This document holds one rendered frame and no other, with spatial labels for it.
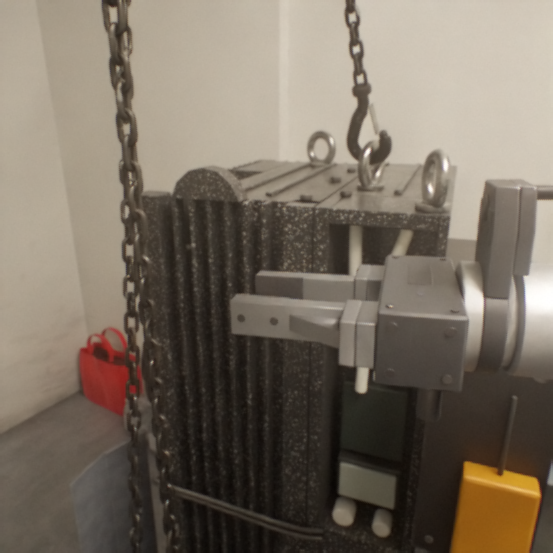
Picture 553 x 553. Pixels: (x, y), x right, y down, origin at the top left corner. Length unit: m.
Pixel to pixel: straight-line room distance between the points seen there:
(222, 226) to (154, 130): 1.75
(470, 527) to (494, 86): 1.37
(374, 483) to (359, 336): 0.53
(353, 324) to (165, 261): 0.48
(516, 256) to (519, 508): 0.37
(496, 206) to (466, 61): 1.47
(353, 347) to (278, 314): 0.06
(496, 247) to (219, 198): 0.42
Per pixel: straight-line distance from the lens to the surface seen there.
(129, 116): 0.38
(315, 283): 0.38
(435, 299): 0.31
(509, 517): 0.64
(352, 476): 0.81
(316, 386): 0.70
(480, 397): 0.59
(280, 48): 1.99
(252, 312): 0.33
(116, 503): 1.20
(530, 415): 0.60
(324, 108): 1.94
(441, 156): 0.59
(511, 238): 0.31
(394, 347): 0.30
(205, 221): 0.70
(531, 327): 0.33
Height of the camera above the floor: 1.73
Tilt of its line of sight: 20 degrees down
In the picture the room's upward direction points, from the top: straight up
